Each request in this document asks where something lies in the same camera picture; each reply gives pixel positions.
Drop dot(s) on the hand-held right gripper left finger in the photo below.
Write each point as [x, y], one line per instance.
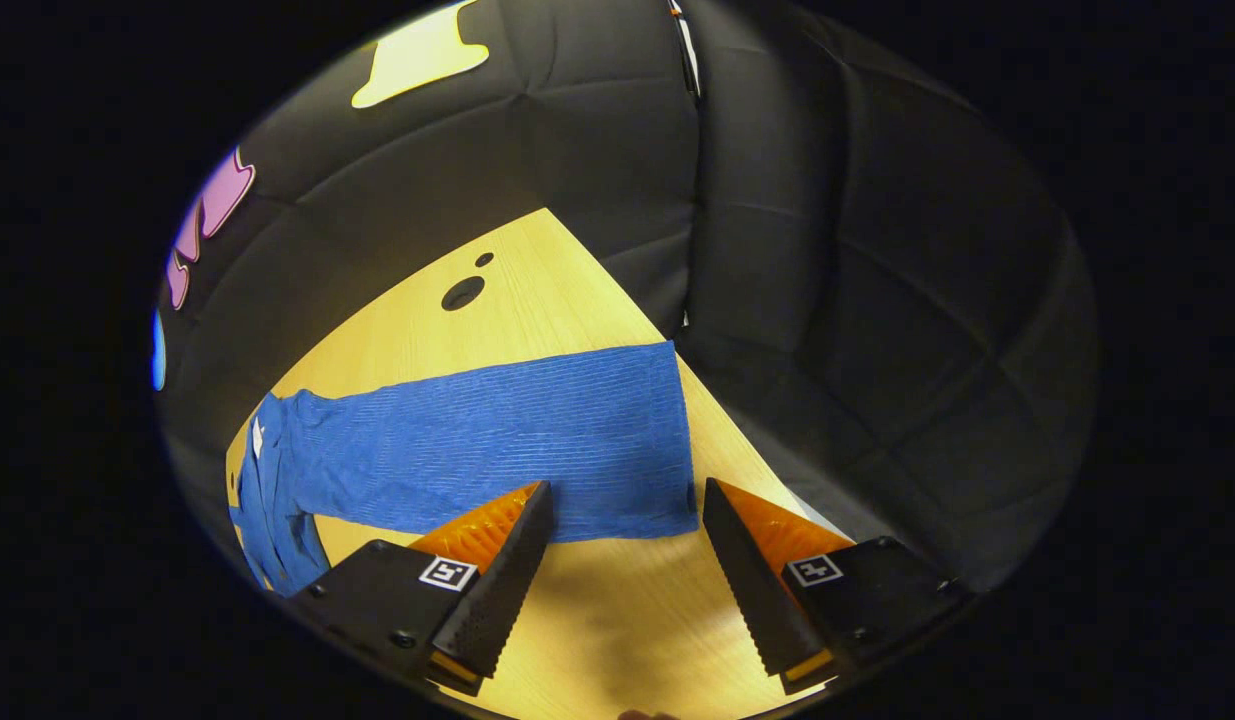
[502, 600]

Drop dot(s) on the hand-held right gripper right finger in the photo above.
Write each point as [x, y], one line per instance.
[752, 590]

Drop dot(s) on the blue button shirt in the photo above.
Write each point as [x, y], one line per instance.
[517, 440]

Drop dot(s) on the large round table grommet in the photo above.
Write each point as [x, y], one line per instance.
[463, 292]

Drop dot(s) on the black backdrop cloth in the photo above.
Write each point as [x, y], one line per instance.
[877, 300]

